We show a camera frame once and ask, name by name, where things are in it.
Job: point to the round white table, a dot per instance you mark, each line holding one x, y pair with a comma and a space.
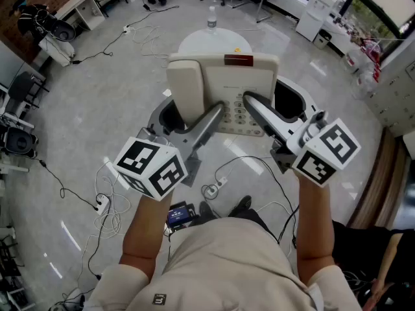
204, 42

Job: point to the white desk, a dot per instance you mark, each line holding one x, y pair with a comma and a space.
82, 6

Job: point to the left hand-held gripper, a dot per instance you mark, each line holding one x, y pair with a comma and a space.
146, 167

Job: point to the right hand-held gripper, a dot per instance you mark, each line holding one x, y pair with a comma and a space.
327, 151

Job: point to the white power strip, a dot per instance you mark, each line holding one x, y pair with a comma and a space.
218, 184
128, 28
103, 203

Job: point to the person's left forearm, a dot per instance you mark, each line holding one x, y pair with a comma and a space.
146, 235

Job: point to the person's black shoe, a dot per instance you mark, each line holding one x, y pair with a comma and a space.
206, 211
242, 204

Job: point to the clear water bottle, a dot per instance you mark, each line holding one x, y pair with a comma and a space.
211, 19

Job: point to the beige desk telephone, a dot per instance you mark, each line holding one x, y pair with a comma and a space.
194, 86

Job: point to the black round dish device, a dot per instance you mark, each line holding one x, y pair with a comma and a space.
19, 141
63, 31

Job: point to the pile of clear plastic bags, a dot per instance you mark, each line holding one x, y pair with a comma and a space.
364, 63

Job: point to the white water dispenser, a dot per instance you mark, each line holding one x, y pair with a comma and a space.
313, 15

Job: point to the person's right forearm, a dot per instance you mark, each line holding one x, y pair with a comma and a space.
314, 222

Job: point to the white locker cabinet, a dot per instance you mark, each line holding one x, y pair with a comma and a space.
394, 102

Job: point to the person's black trousers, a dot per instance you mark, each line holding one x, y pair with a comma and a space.
251, 217

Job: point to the person's beige shirt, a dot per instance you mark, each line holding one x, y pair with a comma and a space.
227, 271

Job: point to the person's right black shoe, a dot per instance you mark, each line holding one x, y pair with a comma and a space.
242, 204

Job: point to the black waist device with screen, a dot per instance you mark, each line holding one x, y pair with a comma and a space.
179, 215

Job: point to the person's left black shoe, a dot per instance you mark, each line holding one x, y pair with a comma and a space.
206, 211

